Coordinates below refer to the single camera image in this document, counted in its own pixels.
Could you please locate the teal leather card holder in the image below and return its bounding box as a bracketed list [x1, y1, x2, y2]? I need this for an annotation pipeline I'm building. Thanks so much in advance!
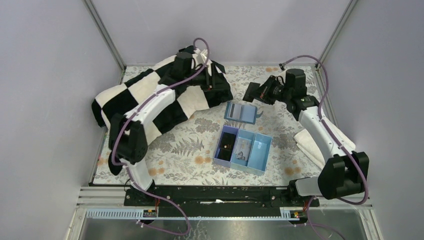
[224, 101, 264, 125]

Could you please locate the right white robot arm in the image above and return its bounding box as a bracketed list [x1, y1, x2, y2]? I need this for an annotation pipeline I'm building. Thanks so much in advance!
[245, 68, 370, 205]

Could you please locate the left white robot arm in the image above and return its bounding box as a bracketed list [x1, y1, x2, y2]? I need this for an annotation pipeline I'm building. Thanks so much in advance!
[108, 50, 211, 192]

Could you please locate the VIP card in box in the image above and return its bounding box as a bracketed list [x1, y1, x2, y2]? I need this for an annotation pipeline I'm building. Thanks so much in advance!
[235, 150, 250, 162]

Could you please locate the black card in box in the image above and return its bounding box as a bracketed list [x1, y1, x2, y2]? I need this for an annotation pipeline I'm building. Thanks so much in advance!
[217, 132, 236, 161]

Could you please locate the white folded towel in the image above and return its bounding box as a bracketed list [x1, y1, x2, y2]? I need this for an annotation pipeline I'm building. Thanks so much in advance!
[294, 125, 356, 170]

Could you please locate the floral patterned table mat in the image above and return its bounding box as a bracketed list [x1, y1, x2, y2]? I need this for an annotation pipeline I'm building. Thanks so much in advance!
[90, 64, 324, 186]

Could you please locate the light blue right box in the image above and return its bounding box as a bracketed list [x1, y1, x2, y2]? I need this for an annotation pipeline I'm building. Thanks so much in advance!
[246, 133, 272, 176]

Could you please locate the light blue box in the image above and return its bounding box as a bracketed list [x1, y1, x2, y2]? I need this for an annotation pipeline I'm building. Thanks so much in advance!
[230, 129, 256, 171]
[246, 133, 272, 176]

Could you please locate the black white checkered blanket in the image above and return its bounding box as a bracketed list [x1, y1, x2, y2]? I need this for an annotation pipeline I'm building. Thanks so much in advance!
[91, 45, 235, 175]

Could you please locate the light blue middle box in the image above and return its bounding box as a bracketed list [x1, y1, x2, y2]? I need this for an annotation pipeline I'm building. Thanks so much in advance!
[230, 129, 256, 171]

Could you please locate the purple open box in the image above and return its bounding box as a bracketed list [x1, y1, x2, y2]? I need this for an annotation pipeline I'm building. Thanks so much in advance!
[213, 125, 239, 168]

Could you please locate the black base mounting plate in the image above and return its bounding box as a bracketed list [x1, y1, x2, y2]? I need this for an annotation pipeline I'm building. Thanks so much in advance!
[124, 185, 320, 218]

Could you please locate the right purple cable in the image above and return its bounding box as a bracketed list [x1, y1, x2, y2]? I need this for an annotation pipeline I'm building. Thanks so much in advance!
[279, 54, 369, 239]

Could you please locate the purple cable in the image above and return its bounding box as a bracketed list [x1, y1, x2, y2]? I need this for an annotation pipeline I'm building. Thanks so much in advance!
[110, 37, 212, 237]
[279, 54, 369, 239]

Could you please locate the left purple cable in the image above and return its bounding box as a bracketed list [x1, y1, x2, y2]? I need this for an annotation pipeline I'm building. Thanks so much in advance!
[110, 37, 212, 237]

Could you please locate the aluminium frame rail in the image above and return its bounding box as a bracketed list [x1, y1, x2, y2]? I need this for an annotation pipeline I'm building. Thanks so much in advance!
[77, 186, 374, 209]

